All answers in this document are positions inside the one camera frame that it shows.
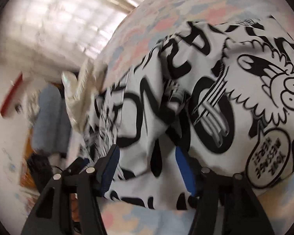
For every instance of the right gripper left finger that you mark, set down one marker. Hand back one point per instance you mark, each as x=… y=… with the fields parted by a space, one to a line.
x=52 y=213

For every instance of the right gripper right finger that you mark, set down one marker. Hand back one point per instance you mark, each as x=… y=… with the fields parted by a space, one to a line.
x=243 y=213

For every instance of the white black graffiti print jacket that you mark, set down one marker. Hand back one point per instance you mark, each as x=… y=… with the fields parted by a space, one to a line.
x=221 y=94

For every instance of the black clothing pile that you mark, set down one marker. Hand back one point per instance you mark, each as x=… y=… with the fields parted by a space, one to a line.
x=42 y=167

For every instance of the blue grey pillow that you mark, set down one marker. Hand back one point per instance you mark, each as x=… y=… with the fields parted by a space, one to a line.
x=52 y=128

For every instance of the cream puffer jacket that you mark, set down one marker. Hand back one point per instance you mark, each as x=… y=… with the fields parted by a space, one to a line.
x=80 y=90

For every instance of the white patterned window curtain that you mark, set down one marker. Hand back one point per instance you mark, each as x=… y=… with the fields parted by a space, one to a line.
x=50 y=36

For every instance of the pastel patterned bed blanket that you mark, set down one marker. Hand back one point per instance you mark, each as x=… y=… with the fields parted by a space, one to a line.
x=138 y=34

